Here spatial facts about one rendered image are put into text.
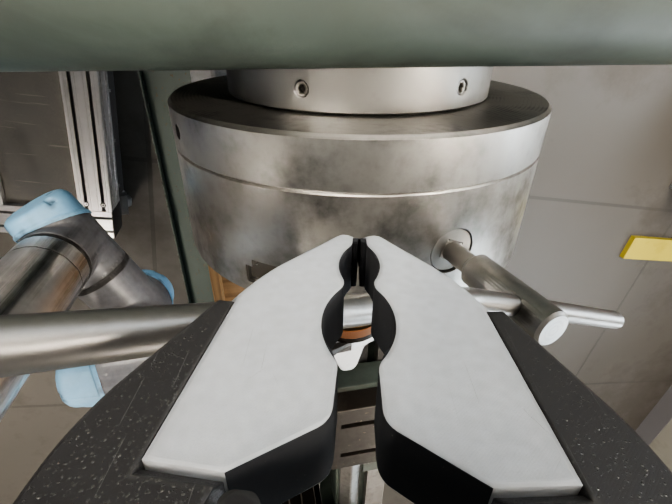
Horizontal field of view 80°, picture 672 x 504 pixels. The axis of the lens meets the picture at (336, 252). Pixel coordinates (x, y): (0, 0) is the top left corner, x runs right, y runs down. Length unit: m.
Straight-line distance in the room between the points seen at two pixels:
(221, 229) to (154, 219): 1.34
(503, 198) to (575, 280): 2.14
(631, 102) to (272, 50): 1.95
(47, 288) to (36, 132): 0.98
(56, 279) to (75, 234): 0.07
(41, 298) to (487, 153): 0.38
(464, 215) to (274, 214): 0.12
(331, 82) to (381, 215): 0.09
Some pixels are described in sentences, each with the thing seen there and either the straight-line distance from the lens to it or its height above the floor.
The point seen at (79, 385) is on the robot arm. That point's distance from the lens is 0.52.
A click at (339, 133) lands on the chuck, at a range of 0.23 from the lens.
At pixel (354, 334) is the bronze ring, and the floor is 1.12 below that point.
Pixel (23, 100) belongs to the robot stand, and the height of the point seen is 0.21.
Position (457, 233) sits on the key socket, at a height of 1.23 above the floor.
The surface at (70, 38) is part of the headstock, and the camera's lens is 0.23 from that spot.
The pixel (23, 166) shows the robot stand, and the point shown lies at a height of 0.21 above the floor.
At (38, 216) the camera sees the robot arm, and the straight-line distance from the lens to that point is 0.53.
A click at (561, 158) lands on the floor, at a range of 1.99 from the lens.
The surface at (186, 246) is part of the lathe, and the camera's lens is 1.05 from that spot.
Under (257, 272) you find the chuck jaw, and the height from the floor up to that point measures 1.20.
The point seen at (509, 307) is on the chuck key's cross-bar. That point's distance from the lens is 0.23.
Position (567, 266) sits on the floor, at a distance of 2.34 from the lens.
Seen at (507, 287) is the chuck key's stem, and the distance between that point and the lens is 0.24.
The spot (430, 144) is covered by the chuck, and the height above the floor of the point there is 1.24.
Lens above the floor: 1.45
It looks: 57 degrees down
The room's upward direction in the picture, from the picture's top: 159 degrees clockwise
